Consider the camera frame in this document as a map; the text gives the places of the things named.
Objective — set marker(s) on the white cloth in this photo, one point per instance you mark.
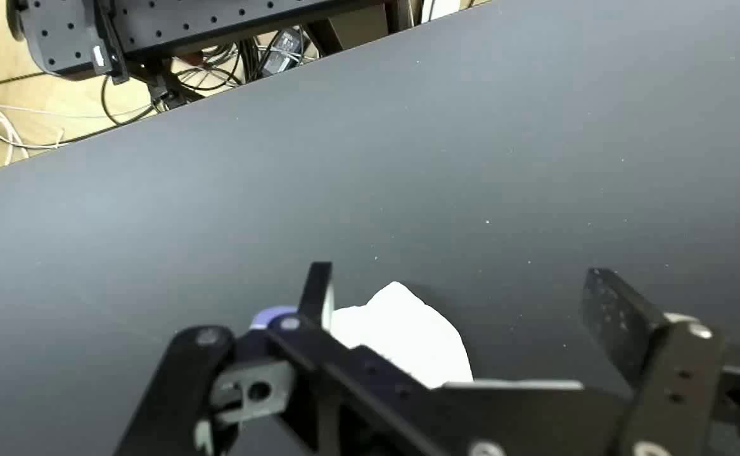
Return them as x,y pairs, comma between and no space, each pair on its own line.
409,338

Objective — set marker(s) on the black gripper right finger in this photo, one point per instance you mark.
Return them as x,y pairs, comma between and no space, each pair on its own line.
665,380

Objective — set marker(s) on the black perforated breadboard cart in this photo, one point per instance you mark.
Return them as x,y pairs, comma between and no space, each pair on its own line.
176,27

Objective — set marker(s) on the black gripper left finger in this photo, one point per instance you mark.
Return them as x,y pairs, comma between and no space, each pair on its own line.
182,389

